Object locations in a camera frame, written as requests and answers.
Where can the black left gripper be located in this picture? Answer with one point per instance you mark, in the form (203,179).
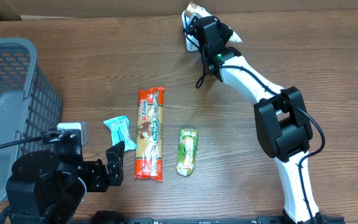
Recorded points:
(101,173)

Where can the teal snack bar packet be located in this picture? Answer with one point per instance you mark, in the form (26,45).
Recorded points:
(119,128)

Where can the orange San Remo pasta packet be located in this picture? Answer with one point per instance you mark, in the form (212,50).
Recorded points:
(149,134)

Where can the green drink pouch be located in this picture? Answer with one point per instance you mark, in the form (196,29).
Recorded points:
(186,153)

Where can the white tube gold cap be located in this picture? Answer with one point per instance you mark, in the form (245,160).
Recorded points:
(198,11)

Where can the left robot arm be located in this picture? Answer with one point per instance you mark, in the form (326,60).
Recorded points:
(48,186)

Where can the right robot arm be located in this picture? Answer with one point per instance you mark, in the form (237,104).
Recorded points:
(283,126)

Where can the white barcode scanner stand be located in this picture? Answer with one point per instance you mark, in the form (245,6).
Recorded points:
(191,42)

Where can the grey plastic mesh basket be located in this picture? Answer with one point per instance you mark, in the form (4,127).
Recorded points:
(29,103)

